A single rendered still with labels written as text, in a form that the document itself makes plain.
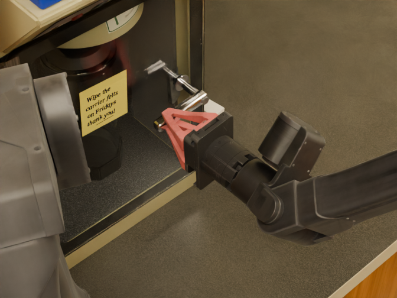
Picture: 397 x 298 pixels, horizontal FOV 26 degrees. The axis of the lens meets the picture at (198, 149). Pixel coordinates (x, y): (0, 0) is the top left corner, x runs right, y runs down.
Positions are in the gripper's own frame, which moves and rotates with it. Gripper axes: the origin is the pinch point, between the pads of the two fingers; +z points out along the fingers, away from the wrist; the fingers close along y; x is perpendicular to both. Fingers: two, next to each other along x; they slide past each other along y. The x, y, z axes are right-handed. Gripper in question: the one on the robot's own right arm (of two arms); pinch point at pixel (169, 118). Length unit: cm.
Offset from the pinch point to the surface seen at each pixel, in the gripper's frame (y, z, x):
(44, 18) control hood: 32.1, -5.0, 18.6
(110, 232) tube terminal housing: -23.0, 5.5, 9.1
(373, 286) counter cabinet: -45, -23, -24
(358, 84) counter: -28, 2, -47
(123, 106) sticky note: 2.4, 4.4, 4.3
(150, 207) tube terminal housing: -23.9, 5.2, 1.1
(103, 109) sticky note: 4.1, 4.5, 7.5
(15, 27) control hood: 28.8, -0.5, 19.5
